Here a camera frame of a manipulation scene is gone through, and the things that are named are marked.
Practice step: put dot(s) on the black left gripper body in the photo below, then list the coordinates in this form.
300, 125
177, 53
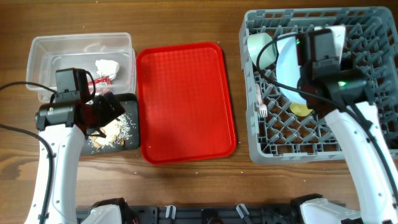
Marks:
103, 113

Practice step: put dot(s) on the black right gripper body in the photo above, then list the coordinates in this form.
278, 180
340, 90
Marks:
303, 80

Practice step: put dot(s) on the red wrapper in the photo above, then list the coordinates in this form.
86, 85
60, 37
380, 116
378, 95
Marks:
104, 81

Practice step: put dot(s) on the yellow cup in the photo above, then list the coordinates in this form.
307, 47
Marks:
300, 109

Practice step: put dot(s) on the white plastic fork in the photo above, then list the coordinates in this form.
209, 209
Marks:
261, 107

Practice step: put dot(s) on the light blue plate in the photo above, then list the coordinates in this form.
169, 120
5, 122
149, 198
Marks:
287, 68

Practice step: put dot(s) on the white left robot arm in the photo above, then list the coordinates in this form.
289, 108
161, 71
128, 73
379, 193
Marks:
55, 187

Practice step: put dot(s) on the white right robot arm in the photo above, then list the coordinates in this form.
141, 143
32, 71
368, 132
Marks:
358, 132

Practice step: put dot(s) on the rice food waste pile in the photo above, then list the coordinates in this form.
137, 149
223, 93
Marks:
117, 133

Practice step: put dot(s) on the black waste tray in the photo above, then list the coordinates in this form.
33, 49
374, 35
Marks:
130, 104

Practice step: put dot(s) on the clear plastic waste bin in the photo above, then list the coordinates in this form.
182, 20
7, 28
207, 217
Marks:
57, 52

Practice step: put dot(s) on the grey dishwasher rack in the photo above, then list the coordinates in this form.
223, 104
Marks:
283, 137

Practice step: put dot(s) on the white crumpled tissue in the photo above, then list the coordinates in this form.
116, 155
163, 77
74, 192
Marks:
107, 68

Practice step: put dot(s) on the red serving tray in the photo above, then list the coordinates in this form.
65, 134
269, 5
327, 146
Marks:
185, 111

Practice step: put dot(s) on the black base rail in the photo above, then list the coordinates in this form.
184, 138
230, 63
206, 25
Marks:
264, 214

